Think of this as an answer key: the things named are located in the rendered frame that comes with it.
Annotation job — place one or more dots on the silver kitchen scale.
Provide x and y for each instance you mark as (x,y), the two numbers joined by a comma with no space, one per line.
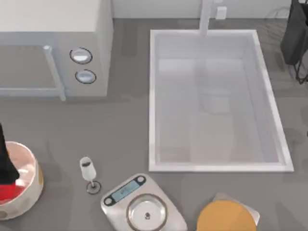
(154,185)

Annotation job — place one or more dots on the small round microwave knob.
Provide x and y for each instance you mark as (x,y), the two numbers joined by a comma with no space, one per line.
(85,76)

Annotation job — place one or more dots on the pale microwave oven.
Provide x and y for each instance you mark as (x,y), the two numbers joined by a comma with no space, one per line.
(103,48)

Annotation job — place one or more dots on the clear wine glass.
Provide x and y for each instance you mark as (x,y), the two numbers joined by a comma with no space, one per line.
(87,169)

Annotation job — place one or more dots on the large round microwave knob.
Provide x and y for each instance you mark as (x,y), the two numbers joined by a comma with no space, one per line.
(80,55)

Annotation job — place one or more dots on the tall white tap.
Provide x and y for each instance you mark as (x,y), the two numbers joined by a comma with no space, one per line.
(205,16)

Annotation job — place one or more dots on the white sink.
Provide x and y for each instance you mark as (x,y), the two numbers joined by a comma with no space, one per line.
(272,101)

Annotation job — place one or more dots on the yellow round board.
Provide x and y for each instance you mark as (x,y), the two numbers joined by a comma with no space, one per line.
(225,217)

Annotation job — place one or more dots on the grey microwave door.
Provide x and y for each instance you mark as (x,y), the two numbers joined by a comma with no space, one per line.
(24,69)

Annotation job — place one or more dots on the grey square plate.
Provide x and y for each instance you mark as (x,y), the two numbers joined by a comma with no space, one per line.
(252,213)

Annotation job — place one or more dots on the cream spotted bowl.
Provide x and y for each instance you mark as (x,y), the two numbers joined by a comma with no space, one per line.
(32,190)

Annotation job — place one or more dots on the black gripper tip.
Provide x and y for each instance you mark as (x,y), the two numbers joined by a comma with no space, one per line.
(6,163)

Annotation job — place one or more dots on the black metal stand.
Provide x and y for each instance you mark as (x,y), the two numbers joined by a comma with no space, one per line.
(294,36)

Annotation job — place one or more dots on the red block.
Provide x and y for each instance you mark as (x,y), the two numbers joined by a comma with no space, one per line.
(6,192)

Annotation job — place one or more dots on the small white wall socket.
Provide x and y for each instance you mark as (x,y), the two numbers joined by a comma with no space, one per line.
(221,12)

